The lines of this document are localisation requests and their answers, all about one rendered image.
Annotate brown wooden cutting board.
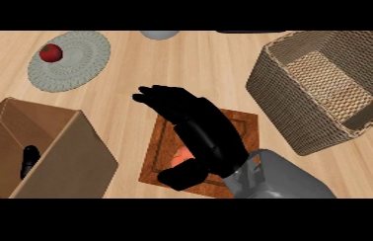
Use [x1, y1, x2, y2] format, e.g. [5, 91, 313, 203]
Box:
[136, 108, 262, 200]

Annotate grey round bowl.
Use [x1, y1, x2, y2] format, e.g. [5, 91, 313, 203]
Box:
[139, 30, 181, 41]

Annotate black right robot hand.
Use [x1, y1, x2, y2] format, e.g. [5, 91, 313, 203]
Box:
[130, 84, 250, 192]

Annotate red tomato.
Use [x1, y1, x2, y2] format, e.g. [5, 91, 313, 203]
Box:
[38, 43, 63, 63]

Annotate tan wicker basket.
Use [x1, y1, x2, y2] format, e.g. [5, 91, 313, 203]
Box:
[244, 30, 373, 157]

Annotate round grey woven placemat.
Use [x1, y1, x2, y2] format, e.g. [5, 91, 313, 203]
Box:
[26, 31, 111, 94]

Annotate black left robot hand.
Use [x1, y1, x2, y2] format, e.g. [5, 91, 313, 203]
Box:
[18, 144, 42, 181]

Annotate brown cardboard box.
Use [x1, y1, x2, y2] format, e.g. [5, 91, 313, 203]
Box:
[0, 96, 120, 200]

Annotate orange squash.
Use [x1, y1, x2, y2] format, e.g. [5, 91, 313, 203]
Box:
[170, 144, 195, 170]

